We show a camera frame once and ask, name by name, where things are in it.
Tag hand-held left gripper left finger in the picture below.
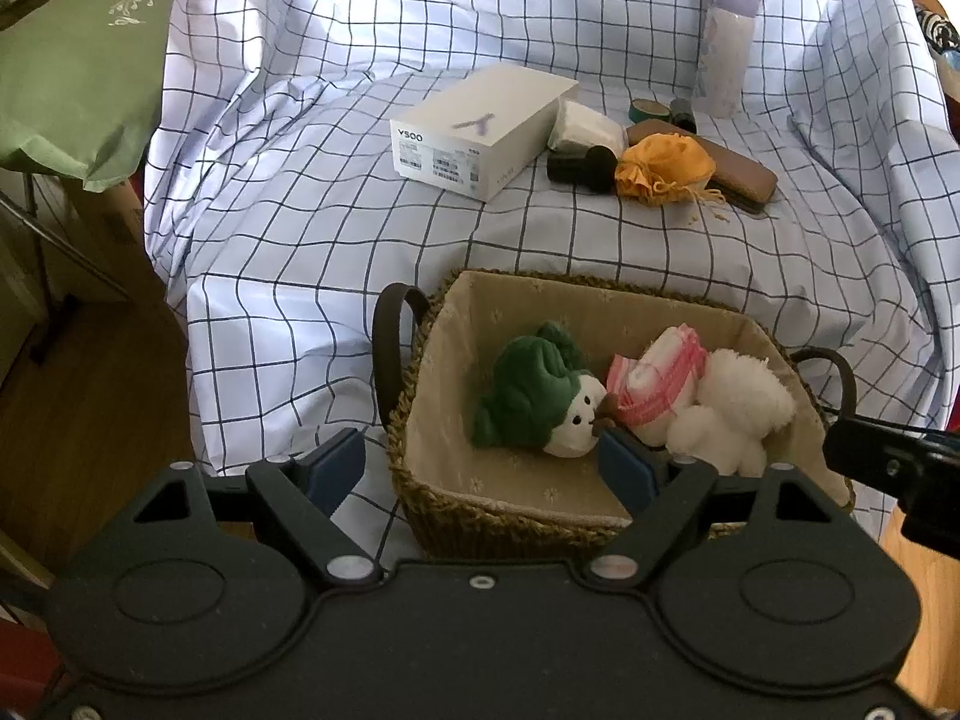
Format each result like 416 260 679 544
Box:
135 428 380 592

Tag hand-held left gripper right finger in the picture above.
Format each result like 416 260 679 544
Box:
583 429 830 592

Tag green and white plush toy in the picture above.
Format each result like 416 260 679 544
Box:
472 321 608 460

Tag woven basket with beige lining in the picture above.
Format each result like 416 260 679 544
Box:
373 268 857 560

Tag black cylindrical object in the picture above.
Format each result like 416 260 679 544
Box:
546 146 620 194

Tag orange drawstring pouch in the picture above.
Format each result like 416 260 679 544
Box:
615 133 725 207

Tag checked white bedsheet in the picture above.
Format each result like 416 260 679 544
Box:
142 0 960 563

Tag brown flat case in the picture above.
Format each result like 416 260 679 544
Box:
626 120 779 212

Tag white tissue pack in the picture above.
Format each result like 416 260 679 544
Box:
547 100 627 155

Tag white cardboard box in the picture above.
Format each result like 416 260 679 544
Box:
390 64 580 203

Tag metal folding stand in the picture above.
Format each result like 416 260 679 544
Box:
0 172 128 368

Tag purple-capped white bottle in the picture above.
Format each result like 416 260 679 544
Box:
696 0 760 119

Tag black and white striped object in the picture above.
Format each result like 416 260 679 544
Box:
916 7 960 57

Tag green printed cushion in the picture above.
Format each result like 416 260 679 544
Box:
0 0 196 192

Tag black cable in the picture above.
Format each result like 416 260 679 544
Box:
814 401 960 436

